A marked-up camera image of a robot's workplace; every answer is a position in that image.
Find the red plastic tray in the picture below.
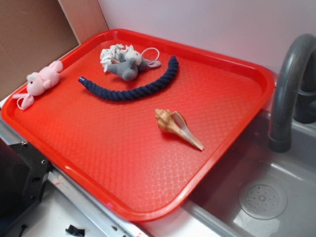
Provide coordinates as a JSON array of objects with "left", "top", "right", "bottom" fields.
[{"left": 1, "top": 29, "right": 275, "bottom": 222}]

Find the brown conch seashell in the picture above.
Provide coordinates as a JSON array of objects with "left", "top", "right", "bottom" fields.
[{"left": 155, "top": 109, "right": 204, "bottom": 151}]

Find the grey plush toy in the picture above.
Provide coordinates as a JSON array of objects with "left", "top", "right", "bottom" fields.
[{"left": 106, "top": 50, "right": 161, "bottom": 81}]

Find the grey plastic sink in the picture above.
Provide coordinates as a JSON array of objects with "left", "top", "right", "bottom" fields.
[{"left": 183, "top": 111, "right": 316, "bottom": 237}]

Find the pink plush toy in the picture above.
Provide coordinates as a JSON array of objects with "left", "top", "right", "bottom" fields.
[{"left": 12, "top": 61, "right": 63, "bottom": 110}]

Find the round sink drain strainer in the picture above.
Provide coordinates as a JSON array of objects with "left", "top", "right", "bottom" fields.
[{"left": 238, "top": 180, "right": 287, "bottom": 220}]

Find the black tape scrap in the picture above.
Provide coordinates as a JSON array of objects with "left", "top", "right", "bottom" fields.
[{"left": 65, "top": 225, "right": 85, "bottom": 237}]

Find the grey plastic faucet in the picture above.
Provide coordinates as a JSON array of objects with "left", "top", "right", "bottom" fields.
[{"left": 268, "top": 34, "right": 316, "bottom": 153}]

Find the brown cardboard panel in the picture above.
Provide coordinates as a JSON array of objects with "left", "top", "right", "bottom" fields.
[{"left": 0, "top": 0, "right": 108, "bottom": 99}]

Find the navy blue twisted rope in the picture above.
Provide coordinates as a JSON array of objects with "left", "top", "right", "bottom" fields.
[{"left": 78, "top": 55, "right": 179, "bottom": 101}]

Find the black metal bracket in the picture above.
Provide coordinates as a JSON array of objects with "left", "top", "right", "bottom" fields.
[{"left": 0, "top": 140, "right": 50, "bottom": 236}]

